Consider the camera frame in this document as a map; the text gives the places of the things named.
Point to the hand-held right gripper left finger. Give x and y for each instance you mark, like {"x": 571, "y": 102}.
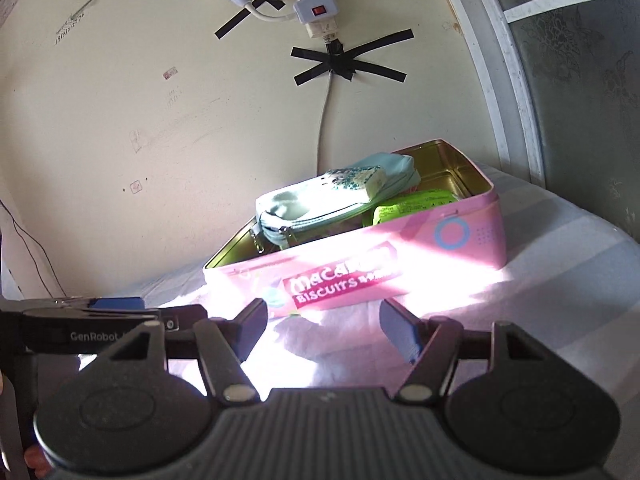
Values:
{"x": 252, "y": 330}

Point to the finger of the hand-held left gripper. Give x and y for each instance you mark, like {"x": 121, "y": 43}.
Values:
{"x": 117, "y": 303}
{"x": 185, "y": 317}

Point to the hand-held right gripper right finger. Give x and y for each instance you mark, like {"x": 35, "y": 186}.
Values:
{"x": 400, "y": 330}

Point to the pink biscuit tin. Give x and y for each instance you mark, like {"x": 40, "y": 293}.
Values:
{"x": 350, "y": 265}

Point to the green medicine box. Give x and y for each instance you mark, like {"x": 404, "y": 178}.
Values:
{"x": 405, "y": 207}

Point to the pale green zipper pouch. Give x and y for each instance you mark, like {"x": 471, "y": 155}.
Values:
{"x": 310, "y": 205}

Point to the teal patterned white pack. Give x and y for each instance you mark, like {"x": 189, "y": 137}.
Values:
{"x": 357, "y": 180}

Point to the person's left hand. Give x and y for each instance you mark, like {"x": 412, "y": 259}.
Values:
{"x": 34, "y": 457}

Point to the black tape cross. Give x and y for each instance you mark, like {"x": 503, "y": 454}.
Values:
{"x": 340, "y": 62}

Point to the patterned window glass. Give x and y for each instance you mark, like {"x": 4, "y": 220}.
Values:
{"x": 575, "y": 85}

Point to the white power strip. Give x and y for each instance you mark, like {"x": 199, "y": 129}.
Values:
{"x": 312, "y": 10}

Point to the white window frame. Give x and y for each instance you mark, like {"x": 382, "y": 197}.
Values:
{"x": 500, "y": 60}

